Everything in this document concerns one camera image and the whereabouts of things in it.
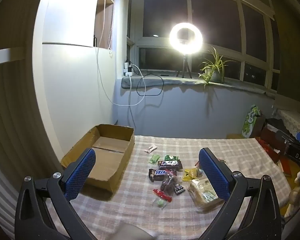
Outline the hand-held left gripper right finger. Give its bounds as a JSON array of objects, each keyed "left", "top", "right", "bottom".
[{"left": 197, "top": 147, "right": 283, "bottom": 240}]

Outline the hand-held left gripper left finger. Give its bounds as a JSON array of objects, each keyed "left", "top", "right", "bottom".
[{"left": 14, "top": 148, "right": 110, "bottom": 240}]

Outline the clear packet of bread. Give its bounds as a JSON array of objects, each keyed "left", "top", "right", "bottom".
[{"left": 188, "top": 177, "right": 225, "bottom": 207}]

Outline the yellow snack packet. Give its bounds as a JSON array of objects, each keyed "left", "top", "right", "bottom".
[{"left": 182, "top": 167, "right": 203, "bottom": 182}]

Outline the cardboard box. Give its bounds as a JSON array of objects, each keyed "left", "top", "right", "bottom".
[{"left": 61, "top": 124, "right": 135, "bottom": 196}]

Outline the dark chocolate bar white print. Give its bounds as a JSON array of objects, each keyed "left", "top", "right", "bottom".
[{"left": 157, "top": 160, "right": 183, "bottom": 172}]

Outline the clear bag of dark dates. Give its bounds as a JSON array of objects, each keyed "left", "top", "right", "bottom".
[{"left": 160, "top": 174, "right": 180, "bottom": 195}]

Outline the brown chocolate bar blue print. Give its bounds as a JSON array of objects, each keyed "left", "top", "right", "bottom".
[{"left": 148, "top": 169, "right": 177, "bottom": 182}]

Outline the red candy wrapper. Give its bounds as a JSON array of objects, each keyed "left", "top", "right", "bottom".
[{"left": 153, "top": 189, "right": 172, "bottom": 203}]

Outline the clear packet with green candy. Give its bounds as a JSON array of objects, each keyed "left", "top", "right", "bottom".
[{"left": 154, "top": 197, "right": 168, "bottom": 209}]

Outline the white lace cloth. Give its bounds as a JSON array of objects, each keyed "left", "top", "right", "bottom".
[{"left": 277, "top": 109, "right": 300, "bottom": 135}]

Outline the green paper bag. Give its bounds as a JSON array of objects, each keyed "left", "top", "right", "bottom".
[{"left": 241, "top": 104, "right": 262, "bottom": 138}]

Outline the checked pink blanket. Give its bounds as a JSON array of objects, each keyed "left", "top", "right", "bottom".
[{"left": 44, "top": 135, "right": 292, "bottom": 240}]

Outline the beige ribbed panel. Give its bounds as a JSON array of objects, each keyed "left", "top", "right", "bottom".
[{"left": 0, "top": 55, "right": 63, "bottom": 205}]

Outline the white cabinet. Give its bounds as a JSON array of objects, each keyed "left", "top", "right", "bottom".
[{"left": 32, "top": 0, "right": 118, "bottom": 170}]

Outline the grey windowsill cloth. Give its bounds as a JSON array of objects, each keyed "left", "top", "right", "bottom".
[{"left": 121, "top": 75, "right": 277, "bottom": 98}]

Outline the potted spider plant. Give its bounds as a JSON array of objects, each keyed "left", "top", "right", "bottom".
[{"left": 198, "top": 46, "right": 234, "bottom": 88}]

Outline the black tripod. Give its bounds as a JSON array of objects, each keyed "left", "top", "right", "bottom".
[{"left": 175, "top": 54, "right": 192, "bottom": 78}]

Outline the black cable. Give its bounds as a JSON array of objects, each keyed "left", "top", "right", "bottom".
[{"left": 130, "top": 64, "right": 165, "bottom": 97}]

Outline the white wall charger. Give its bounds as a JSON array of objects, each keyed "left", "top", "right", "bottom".
[{"left": 123, "top": 60, "right": 134, "bottom": 77}]

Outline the white cable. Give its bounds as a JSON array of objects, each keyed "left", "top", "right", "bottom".
[{"left": 96, "top": 0, "right": 147, "bottom": 107}]

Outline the ring light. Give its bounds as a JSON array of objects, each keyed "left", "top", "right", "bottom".
[{"left": 169, "top": 22, "right": 204, "bottom": 55}]

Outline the white window frame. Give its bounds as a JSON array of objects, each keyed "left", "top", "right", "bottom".
[{"left": 120, "top": 0, "right": 280, "bottom": 90}]

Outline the beaded blind cord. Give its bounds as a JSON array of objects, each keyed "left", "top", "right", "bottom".
[{"left": 107, "top": 0, "right": 115, "bottom": 55}]

